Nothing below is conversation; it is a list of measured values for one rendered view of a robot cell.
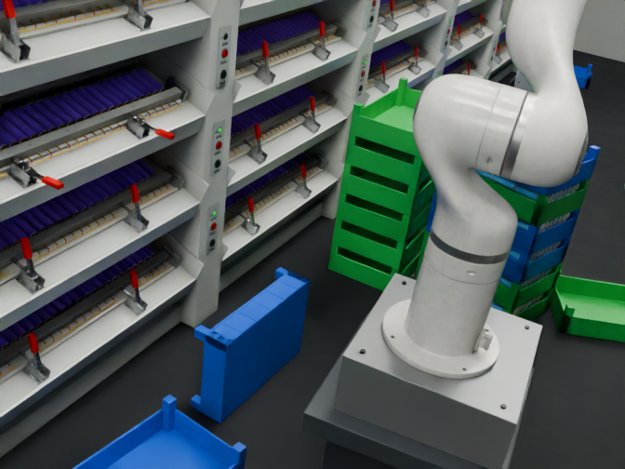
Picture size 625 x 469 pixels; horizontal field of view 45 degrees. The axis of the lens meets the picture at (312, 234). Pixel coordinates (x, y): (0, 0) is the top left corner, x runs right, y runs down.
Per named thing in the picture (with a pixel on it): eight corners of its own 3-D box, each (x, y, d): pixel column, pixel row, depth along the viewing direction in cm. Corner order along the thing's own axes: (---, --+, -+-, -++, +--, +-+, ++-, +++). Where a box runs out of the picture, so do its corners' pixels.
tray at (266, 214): (332, 190, 231) (352, 155, 222) (214, 274, 183) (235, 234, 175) (281, 149, 234) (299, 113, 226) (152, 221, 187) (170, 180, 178)
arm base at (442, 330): (511, 333, 127) (546, 239, 118) (477, 396, 112) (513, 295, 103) (407, 288, 134) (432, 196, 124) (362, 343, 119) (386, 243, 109)
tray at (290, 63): (351, 62, 211) (375, 20, 203) (225, 120, 164) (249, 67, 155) (296, 20, 215) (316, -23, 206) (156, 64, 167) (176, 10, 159)
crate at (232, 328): (299, 352, 177) (272, 338, 180) (310, 279, 167) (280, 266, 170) (220, 423, 154) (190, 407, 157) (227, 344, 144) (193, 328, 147)
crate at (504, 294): (554, 288, 200) (563, 261, 196) (510, 312, 188) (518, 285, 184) (465, 236, 219) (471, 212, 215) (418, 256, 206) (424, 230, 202)
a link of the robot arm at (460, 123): (502, 273, 107) (556, 115, 95) (378, 232, 111) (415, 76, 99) (514, 235, 117) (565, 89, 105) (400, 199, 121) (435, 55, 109)
